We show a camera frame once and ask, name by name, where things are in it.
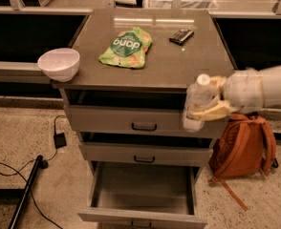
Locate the black pole on floor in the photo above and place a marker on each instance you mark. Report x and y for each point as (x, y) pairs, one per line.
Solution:
(25, 193)

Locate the orange backpack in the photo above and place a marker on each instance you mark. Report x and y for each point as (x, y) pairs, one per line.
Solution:
(247, 146)

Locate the small black device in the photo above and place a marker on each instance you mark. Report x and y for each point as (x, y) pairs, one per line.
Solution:
(181, 36)

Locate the grey drawer cabinet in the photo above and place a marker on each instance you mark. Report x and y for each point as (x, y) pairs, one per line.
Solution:
(161, 84)

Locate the white bowl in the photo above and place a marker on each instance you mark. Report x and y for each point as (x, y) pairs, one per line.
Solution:
(59, 64)

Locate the green snack bag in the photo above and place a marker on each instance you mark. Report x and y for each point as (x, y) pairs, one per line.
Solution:
(128, 49)

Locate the clear plastic water bottle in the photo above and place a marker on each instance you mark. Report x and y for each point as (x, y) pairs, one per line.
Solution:
(198, 95)

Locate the grey open bottom drawer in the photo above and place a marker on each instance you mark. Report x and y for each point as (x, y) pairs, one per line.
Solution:
(143, 196)

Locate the grey top drawer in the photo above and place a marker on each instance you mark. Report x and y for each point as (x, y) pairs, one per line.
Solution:
(134, 121)

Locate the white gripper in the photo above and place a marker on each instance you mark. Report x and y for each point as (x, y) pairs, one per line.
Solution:
(243, 91)

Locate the black power adapter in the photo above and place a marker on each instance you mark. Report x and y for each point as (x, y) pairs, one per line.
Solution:
(59, 140)

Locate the grey middle drawer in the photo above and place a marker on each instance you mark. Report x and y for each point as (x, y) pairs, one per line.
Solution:
(145, 154)

